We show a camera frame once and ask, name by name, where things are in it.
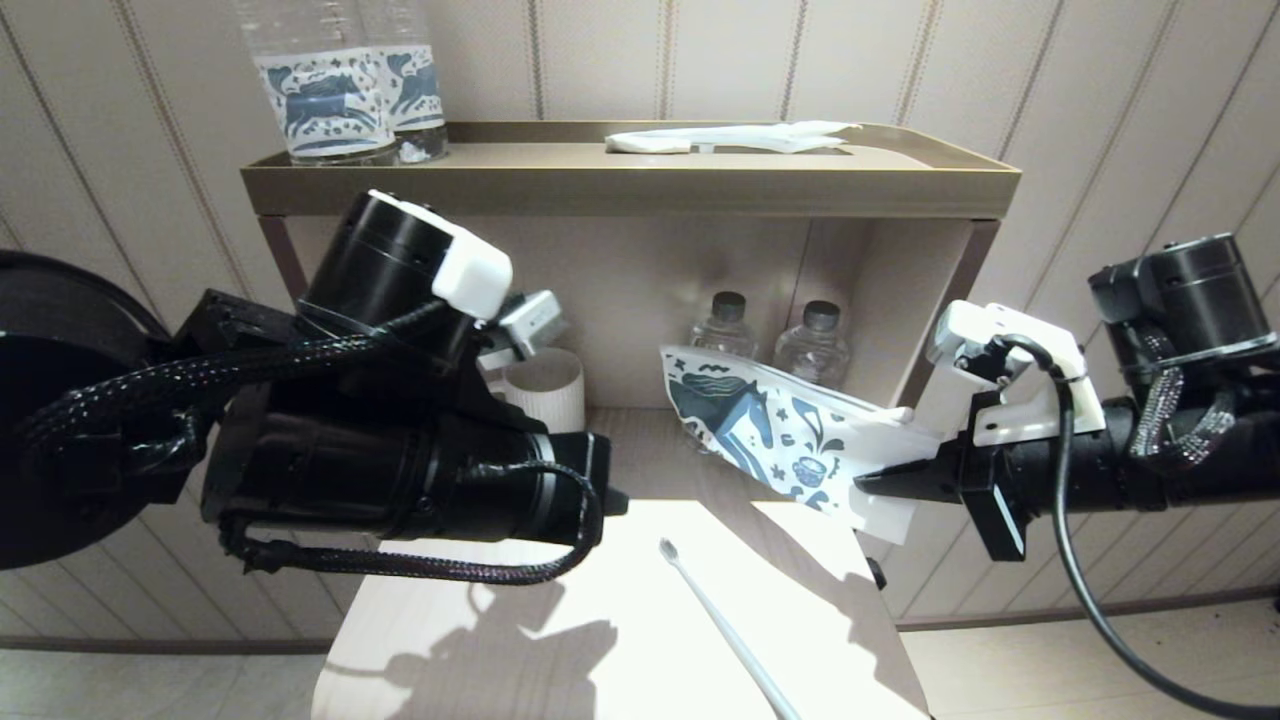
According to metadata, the white pouch blue horse print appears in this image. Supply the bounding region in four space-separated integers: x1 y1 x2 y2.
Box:
660 345 944 547

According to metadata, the small capped water bottle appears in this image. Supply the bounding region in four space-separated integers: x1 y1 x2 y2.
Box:
690 291 758 361
772 300 850 393

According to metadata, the grey toothbrush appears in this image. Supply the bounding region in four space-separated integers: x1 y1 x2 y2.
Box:
657 537 804 720

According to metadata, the white packet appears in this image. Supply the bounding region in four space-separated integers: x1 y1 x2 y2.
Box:
688 122 862 156

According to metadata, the white ribbed mug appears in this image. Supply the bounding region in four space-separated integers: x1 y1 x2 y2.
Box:
480 347 587 435

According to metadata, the beige wooden shelf unit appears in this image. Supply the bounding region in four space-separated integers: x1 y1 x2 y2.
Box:
240 120 1021 720

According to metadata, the white folded sachet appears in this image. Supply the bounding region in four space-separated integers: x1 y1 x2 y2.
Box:
604 134 692 156

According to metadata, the large horse-label water bottle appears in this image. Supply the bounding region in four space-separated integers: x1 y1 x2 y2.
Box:
362 0 452 164
235 0 402 167

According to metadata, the black smooth camera cable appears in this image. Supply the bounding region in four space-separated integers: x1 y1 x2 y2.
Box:
988 335 1280 720

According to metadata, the silver-flecked braided arm cable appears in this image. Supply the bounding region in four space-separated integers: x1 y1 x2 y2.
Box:
1128 328 1243 473

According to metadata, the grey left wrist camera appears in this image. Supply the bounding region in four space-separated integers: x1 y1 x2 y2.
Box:
480 289 570 364

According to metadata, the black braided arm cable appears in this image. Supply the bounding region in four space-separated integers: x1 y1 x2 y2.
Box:
18 300 453 473
218 458 607 587

